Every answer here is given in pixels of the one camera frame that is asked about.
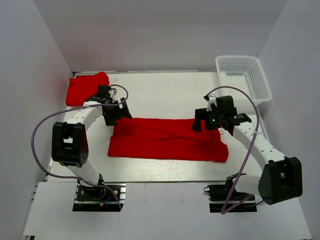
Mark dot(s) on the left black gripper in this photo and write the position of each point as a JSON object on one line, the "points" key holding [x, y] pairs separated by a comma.
{"points": [[116, 113]]}

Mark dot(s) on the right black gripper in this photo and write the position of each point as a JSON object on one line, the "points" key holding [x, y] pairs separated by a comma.
{"points": [[204, 119]]}

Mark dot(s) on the red t-shirt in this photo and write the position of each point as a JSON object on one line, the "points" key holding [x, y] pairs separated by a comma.
{"points": [[82, 87], [166, 139]]}

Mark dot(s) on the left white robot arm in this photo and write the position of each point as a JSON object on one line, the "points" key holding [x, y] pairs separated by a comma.
{"points": [[69, 138]]}

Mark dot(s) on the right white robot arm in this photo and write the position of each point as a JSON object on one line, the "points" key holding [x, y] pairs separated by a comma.
{"points": [[281, 177]]}

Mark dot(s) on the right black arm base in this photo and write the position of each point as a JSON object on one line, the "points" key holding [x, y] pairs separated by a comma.
{"points": [[217, 194]]}

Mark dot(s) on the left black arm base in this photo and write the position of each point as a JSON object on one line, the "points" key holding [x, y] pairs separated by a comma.
{"points": [[98, 199]]}

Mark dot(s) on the folded red t-shirt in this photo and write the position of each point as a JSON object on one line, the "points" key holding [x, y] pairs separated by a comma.
{"points": [[82, 87]]}

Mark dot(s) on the white plastic basket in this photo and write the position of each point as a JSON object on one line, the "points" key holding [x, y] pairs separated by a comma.
{"points": [[245, 73]]}

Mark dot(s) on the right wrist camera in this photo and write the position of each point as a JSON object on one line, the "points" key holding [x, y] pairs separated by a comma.
{"points": [[211, 102]]}

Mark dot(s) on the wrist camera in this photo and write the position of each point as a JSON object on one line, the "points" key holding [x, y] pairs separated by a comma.
{"points": [[113, 93], [211, 102]]}

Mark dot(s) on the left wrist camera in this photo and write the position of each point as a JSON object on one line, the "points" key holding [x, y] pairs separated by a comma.
{"points": [[113, 93]]}

